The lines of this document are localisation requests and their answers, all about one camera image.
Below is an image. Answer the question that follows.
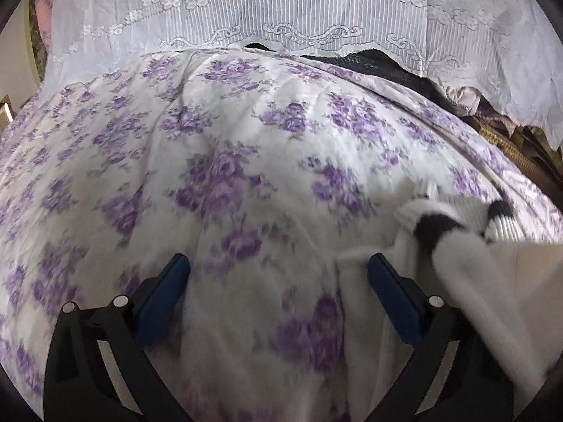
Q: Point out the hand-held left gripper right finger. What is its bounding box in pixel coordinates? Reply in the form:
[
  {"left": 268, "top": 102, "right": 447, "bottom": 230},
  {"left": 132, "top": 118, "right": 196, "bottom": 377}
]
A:
[{"left": 368, "top": 252, "right": 515, "bottom": 422}]

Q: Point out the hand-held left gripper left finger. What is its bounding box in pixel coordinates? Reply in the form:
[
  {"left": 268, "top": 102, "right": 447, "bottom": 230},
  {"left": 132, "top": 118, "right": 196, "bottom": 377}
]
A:
[{"left": 43, "top": 252, "right": 192, "bottom": 422}]

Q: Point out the white sweater with black stripes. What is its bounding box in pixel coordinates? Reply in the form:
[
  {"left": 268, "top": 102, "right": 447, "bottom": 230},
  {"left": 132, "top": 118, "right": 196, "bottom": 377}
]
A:
[{"left": 336, "top": 180, "right": 563, "bottom": 422}]

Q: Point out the purple floral bedsheet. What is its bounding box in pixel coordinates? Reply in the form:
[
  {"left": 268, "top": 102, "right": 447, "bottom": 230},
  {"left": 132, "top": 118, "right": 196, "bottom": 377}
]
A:
[{"left": 0, "top": 48, "right": 563, "bottom": 422}]

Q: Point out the brown woven pile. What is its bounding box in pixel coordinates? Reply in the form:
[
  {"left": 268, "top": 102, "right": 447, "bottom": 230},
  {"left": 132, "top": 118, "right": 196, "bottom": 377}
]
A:
[{"left": 473, "top": 97, "right": 563, "bottom": 187}]

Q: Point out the pale pink cloth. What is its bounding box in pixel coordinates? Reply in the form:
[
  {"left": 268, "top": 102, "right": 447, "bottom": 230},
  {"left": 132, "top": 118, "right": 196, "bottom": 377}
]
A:
[{"left": 442, "top": 84, "right": 483, "bottom": 116}]

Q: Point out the dark cloth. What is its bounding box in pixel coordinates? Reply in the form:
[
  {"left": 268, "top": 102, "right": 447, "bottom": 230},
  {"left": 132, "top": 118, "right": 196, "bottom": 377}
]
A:
[{"left": 244, "top": 43, "right": 446, "bottom": 98}]

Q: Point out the white lace cover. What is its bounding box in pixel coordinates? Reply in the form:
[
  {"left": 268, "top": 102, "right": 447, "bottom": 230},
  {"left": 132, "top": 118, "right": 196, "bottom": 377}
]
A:
[{"left": 44, "top": 0, "right": 563, "bottom": 151}]

